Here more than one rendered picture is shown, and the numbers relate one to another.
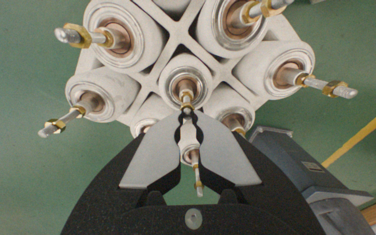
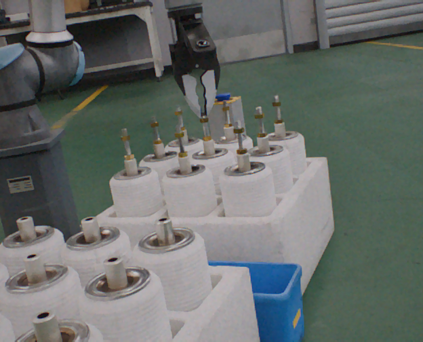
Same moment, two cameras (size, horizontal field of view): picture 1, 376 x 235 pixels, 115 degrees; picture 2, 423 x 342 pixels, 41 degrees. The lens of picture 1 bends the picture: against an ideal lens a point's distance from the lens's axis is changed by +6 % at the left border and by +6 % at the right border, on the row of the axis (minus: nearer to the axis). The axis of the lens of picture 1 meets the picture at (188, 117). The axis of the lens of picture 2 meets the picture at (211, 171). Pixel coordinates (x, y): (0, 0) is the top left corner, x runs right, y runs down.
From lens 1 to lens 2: 1.07 m
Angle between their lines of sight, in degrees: 45
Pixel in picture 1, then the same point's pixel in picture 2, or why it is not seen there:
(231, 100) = (168, 164)
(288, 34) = (127, 220)
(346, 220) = (22, 125)
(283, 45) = (145, 178)
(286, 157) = (50, 193)
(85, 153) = (352, 172)
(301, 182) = (47, 159)
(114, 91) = not seen: hidden behind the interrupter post
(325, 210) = (34, 133)
